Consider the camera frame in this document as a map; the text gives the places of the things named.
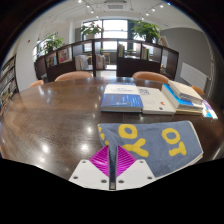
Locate white book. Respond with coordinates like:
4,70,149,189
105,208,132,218
137,85,177,116

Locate grey towel with yellow letters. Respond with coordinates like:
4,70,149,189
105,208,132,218
97,120,205,179

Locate purple booklet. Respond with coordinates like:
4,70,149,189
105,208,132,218
201,99,217,114

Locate potted plant in white pot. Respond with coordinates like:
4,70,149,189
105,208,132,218
79,21,105,40

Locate large window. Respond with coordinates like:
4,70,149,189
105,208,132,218
81,19,130,52

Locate orange chairs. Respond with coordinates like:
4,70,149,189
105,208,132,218
29,70,206,96

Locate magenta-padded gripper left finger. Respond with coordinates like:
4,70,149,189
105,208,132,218
68,145,114,191

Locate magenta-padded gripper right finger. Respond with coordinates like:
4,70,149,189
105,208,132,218
112,145,157,191

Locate white wall radiator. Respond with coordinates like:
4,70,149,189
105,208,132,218
179,62,210,91

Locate ceiling lights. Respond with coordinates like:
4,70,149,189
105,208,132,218
77,0,167,22

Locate dark wooden shelf unit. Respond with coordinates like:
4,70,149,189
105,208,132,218
33,39,98,83
115,38,180,81

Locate small potted green plant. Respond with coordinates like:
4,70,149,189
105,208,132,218
41,33,65,55

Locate ceiling air conditioner unit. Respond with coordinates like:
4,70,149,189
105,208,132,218
103,0,129,11

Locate large potted plant dark pot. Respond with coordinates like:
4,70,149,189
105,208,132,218
131,21,161,44

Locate thick book with blue cover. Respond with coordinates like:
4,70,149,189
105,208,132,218
161,83,205,116

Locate tall wall bookshelf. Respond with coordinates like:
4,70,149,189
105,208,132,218
0,54,20,111

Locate dark blue book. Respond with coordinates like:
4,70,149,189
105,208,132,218
99,83,145,114

